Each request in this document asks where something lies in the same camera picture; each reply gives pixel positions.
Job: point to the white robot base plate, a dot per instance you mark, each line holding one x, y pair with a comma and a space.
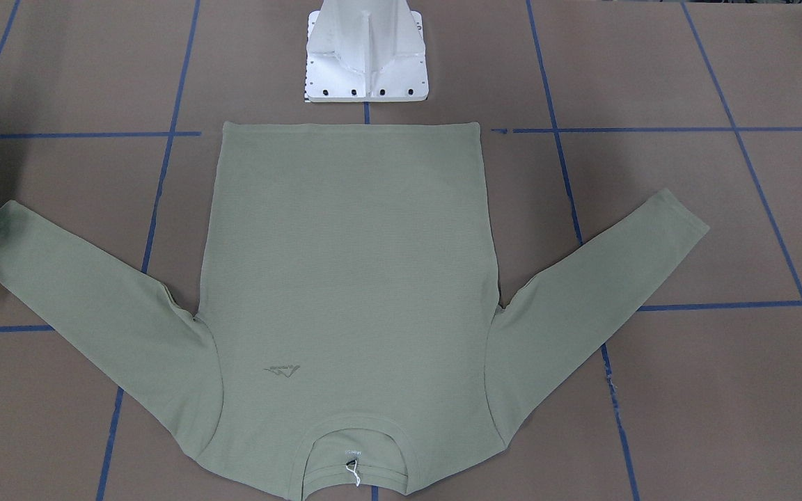
365, 51

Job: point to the olive green long-sleeve shirt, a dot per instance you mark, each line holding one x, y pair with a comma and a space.
349, 327

